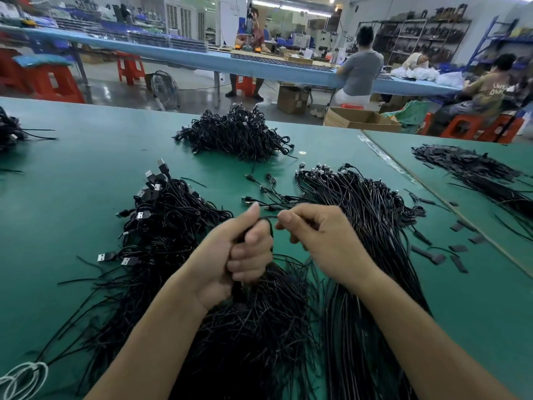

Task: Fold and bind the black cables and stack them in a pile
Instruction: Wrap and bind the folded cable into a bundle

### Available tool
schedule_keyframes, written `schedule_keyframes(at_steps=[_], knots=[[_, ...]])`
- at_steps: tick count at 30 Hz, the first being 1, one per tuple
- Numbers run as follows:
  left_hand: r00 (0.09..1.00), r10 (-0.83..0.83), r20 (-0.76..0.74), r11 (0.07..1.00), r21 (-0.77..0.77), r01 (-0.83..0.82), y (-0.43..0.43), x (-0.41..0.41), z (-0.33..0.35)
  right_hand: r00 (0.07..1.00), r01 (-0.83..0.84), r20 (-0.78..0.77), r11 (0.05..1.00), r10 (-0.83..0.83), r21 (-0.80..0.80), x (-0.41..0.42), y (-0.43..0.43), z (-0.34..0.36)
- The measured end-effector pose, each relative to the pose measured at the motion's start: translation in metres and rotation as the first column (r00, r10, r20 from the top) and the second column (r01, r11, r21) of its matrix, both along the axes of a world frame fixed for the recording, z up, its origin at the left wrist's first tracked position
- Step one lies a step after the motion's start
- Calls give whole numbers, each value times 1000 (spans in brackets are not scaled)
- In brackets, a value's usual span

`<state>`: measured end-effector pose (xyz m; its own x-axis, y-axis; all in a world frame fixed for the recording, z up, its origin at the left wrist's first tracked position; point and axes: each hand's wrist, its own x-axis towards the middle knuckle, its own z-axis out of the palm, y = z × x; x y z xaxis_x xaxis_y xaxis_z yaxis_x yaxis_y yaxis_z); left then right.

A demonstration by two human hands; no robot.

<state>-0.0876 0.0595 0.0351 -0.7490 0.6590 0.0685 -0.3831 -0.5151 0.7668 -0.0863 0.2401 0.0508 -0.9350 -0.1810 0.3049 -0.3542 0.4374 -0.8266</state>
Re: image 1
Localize person's left hand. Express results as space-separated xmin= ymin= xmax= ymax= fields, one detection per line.
xmin=179 ymin=201 xmax=274 ymax=313

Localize person's right hand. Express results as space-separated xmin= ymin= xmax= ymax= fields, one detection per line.
xmin=276 ymin=204 xmax=384 ymax=297

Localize single black cable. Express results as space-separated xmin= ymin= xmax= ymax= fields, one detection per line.
xmin=242 ymin=214 xmax=288 ymax=263

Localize bundle of long black cables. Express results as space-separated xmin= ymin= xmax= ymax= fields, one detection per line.
xmin=243 ymin=164 xmax=434 ymax=400

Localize small cluster of knotted cables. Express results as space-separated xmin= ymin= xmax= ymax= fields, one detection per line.
xmin=95 ymin=159 xmax=234 ymax=270

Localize pile of black cables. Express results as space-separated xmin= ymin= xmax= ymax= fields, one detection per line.
xmin=33 ymin=174 xmax=330 ymax=400

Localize heap of black cables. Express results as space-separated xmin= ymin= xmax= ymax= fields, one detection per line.
xmin=0 ymin=106 xmax=58 ymax=153
xmin=174 ymin=104 xmax=295 ymax=162

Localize spread of straight black cables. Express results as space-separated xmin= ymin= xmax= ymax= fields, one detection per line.
xmin=412 ymin=144 xmax=533 ymax=222

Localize person's right forearm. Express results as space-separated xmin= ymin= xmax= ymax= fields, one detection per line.
xmin=358 ymin=274 xmax=517 ymax=400

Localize person's left forearm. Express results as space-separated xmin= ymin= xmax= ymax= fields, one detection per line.
xmin=83 ymin=283 xmax=209 ymax=400

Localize open cardboard box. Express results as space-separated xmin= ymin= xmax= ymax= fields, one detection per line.
xmin=324 ymin=107 xmax=403 ymax=132

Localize scattered dark tie pieces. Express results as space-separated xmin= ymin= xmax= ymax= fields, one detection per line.
xmin=408 ymin=191 xmax=488 ymax=273

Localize small cardboard box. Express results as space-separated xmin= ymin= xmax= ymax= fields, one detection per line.
xmin=277 ymin=86 xmax=311 ymax=115

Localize green bag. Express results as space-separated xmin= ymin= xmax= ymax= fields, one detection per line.
xmin=389 ymin=101 xmax=434 ymax=132

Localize red plastic stool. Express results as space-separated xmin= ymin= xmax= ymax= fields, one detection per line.
xmin=235 ymin=76 xmax=257 ymax=97
xmin=117 ymin=52 xmax=147 ymax=86
xmin=441 ymin=114 xmax=526 ymax=144
xmin=0 ymin=48 xmax=28 ymax=91

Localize grey floor fan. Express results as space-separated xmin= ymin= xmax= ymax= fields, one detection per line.
xmin=147 ymin=71 xmax=181 ymax=111

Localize pile of white bags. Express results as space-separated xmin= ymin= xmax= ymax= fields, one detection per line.
xmin=391 ymin=66 xmax=466 ymax=89

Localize long blue workbench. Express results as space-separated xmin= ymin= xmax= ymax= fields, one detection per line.
xmin=0 ymin=24 xmax=461 ymax=98

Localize metal storage shelf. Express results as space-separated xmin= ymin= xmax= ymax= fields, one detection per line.
xmin=366 ymin=4 xmax=471 ymax=67

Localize white pillar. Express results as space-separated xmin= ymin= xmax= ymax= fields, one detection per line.
xmin=218 ymin=0 xmax=249 ymax=48

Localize red stool with blue seat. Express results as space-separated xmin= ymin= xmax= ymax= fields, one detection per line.
xmin=12 ymin=54 xmax=86 ymax=104

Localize blue metal rack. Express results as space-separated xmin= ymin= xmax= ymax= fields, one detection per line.
xmin=466 ymin=16 xmax=533 ymax=70

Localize bunch of white wire rings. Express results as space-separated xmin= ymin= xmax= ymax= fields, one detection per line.
xmin=0 ymin=361 xmax=49 ymax=400

